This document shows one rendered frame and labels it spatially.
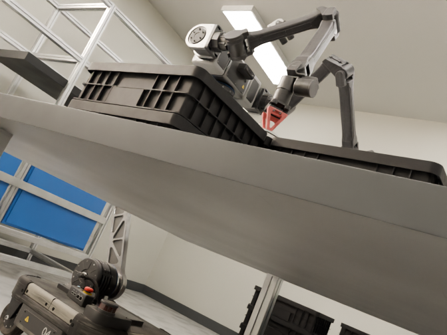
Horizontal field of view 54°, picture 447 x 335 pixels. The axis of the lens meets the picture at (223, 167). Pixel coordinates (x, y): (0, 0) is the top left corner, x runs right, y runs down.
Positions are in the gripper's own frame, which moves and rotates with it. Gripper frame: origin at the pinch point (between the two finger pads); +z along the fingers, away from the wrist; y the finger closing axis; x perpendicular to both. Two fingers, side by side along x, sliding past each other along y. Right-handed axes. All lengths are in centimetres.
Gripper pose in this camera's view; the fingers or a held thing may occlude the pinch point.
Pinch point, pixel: (267, 131)
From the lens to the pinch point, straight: 142.6
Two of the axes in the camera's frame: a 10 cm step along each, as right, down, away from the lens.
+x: -9.0, -4.2, -0.7
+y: -1.5, 1.5, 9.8
